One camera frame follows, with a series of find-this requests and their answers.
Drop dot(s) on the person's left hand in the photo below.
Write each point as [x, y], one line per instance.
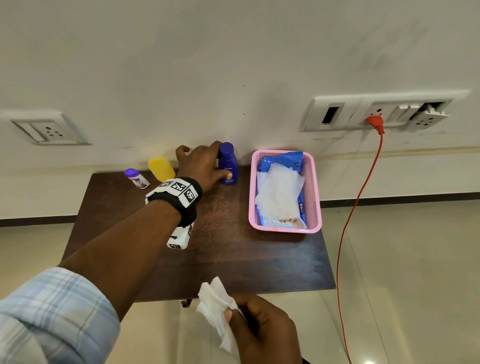
[198, 165]

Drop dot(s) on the person's right hand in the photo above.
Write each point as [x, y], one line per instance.
[266, 333]

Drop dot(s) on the person's left thumb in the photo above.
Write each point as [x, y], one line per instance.
[225, 175]

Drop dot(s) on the person's right thumb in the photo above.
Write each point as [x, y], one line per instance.
[232, 315]

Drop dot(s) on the blue lotion bottle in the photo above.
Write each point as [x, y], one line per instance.
[228, 165]

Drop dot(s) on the white wet wipe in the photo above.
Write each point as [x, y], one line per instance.
[215, 303]

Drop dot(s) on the person's left forearm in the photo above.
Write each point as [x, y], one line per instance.
[123, 255]

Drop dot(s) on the black wristband with marker tiles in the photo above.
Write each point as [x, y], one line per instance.
[180, 195]

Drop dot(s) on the white wipe sheet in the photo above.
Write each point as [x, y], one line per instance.
[277, 187]

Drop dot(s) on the blue wipes packet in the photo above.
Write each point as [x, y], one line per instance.
[283, 158]

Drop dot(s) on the yellow plastic bottle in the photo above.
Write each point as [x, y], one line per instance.
[161, 169]

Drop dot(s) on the small white bottle purple cap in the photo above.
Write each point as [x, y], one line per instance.
[137, 180]

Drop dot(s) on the pink plastic basket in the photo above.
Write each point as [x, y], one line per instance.
[314, 195]

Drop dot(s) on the orange power plug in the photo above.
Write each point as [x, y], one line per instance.
[375, 123]

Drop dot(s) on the light blue plaid sleeve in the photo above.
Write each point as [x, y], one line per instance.
[52, 318]

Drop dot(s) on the loose white socket module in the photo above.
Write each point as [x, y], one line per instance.
[427, 118]

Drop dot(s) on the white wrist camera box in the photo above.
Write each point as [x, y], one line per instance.
[180, 238]

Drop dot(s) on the white wall switch panel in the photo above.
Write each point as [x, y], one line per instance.
[348, 110]

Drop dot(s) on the white wall socket plate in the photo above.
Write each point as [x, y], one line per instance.
[48, 129]

